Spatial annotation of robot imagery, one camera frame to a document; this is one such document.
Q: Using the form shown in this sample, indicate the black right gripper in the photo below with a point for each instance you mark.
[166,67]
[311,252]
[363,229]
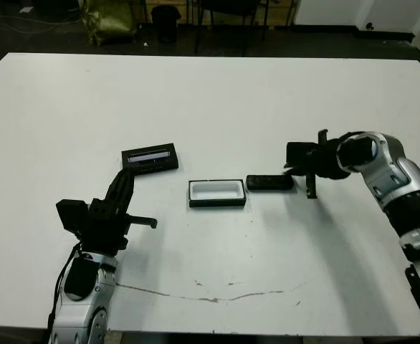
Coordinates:
[324,161]

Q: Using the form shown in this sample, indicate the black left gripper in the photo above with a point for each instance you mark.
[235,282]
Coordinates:
[102,233]

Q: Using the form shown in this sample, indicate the black smartphone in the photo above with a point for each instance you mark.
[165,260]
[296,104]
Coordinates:
[267,182]

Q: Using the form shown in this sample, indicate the black printed box lid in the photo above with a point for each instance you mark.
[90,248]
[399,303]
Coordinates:
[152,166]

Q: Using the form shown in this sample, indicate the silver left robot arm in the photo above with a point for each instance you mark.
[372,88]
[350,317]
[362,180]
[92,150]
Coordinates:
[102,279]

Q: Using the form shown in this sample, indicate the black box with white insert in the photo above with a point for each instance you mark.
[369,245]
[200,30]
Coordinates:
[217,203]

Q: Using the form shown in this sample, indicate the crumpled yellowish plastic bag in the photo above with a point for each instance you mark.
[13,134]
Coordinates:
[108,21]

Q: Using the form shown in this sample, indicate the black bin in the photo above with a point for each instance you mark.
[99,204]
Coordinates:
[166,23]

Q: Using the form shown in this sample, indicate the black mesh office chair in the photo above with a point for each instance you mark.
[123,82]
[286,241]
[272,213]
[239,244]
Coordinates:
[231,5]

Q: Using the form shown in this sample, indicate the white paper sheet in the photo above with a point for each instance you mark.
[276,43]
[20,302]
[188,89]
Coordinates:
[26,9]

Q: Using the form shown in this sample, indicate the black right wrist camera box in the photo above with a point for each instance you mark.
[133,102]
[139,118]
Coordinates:
[299,152]

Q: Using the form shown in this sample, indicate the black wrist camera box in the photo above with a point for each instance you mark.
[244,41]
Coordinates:
[72,215]
[299,152]

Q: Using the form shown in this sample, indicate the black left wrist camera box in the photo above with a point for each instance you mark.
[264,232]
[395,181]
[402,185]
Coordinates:
[72,215]

